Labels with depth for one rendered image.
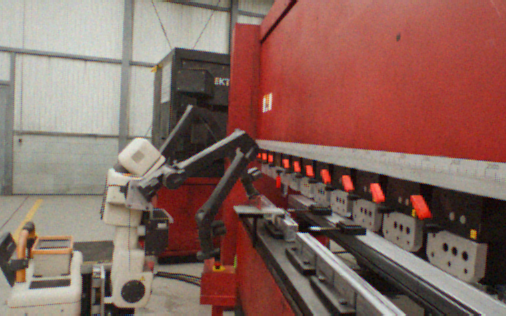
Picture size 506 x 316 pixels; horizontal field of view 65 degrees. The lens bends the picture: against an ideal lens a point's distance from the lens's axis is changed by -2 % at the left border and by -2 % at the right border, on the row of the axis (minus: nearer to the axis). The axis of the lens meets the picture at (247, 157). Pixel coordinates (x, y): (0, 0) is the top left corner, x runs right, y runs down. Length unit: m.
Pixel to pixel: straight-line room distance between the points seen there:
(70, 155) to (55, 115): 0.86
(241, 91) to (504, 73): 2.54
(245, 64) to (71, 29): 6.34
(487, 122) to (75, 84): 8.53
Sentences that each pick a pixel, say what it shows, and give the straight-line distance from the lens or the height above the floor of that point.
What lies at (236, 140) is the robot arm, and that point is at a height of 1.40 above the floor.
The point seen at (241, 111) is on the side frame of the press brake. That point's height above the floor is 1.61.
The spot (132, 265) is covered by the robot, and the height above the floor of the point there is 0.84.
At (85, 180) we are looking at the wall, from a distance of 9.02.
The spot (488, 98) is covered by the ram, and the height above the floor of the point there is 1.51.
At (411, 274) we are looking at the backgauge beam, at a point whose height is 0.97.
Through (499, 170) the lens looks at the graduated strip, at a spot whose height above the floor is 1.39.
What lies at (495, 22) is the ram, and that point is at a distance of 0.86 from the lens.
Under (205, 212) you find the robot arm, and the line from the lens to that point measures 1.78.
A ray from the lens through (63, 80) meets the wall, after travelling 9.01.
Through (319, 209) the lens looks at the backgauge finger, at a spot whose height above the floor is 1.02.
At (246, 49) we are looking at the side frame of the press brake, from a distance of 3.23.
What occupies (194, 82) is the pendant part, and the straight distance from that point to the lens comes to 3.32.
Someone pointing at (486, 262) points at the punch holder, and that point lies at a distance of 0.86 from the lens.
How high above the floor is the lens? 1.42
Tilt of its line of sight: 3 degrees down
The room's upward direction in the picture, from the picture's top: 3 degrees clockwise
